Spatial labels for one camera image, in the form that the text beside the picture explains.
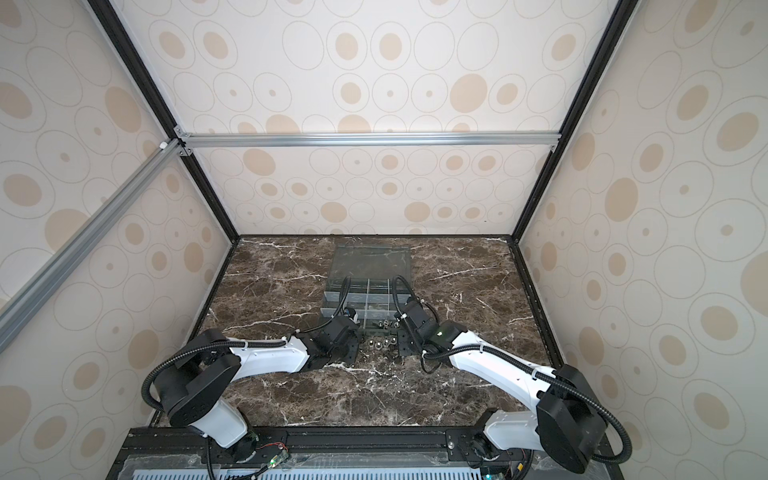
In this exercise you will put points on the black corner post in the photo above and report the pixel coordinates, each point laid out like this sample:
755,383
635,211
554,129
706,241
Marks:
107,17
616,26

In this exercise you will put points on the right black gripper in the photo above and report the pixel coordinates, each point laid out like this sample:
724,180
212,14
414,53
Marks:
402,350

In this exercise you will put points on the horizontal aluminium rail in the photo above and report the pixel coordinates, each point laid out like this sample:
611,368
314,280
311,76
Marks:
388,139

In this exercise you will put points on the black base frame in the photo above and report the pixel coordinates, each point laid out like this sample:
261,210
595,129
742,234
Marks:
330,453

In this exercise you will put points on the left black corner post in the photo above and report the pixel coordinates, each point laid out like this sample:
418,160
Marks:
107,17

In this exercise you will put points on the diagonal aluminium rail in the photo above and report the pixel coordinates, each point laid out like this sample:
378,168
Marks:
22,308

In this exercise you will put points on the clear plastic organizer box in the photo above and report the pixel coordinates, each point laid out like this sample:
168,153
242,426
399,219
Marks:
370,269

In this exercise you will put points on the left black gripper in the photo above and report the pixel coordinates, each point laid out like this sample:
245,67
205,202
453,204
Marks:
354,346

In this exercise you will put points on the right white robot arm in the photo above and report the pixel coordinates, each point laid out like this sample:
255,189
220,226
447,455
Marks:
561,418

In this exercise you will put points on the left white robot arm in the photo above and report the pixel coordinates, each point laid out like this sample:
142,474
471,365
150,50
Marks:
189,386

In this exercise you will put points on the right black corner post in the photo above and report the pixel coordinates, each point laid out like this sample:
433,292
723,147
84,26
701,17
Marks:
616,26

